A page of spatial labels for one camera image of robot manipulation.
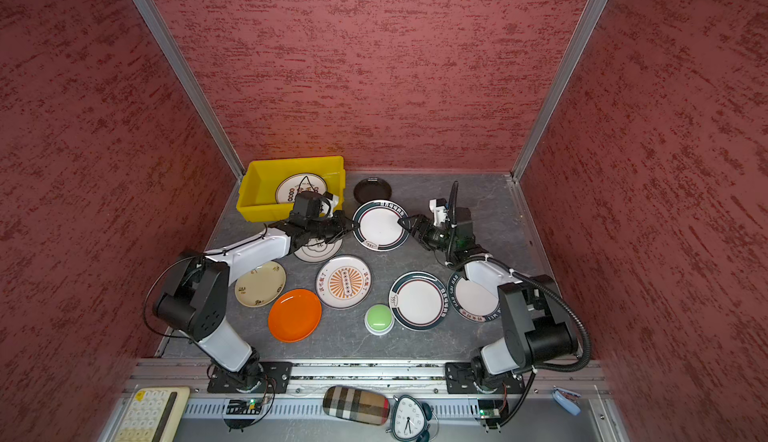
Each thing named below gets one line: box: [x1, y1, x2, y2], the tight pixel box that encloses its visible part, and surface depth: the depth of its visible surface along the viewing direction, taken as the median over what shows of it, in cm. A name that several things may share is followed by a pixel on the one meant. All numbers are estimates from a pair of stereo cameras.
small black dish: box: [353, 177, 392, 204], surface depth 116 cm
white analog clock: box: [385, 395, 433, 442], surface depth 67 cm
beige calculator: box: [114, 386, 191, 442], surface depth 69 cm
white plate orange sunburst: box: [315, 255, 372, 310], surface depth 92 cm
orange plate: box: [268, 289, 323, 343], surface depth 87 cm
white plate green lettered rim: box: [447, 270, 501, 323], surface depth 88 cm
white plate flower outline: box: [294, 237, 344, 263], surface depth 99 cm
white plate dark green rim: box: [388, 270, 449, 331], surface depth 89 cm
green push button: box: [364, 304, 395, 336], surface depth 84 cm
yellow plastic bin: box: [237, 156, 346, 223], surface depth 116 cm
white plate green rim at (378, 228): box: [352, 199, 409, 252], surface depth 92 cm
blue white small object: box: [552, 385, 582, 416], surface depth 72 cm
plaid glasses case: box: [322, 385, 390, 426], surface depth 69 cm
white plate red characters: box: [276, 173, 328, 204], surface depth 116 cm
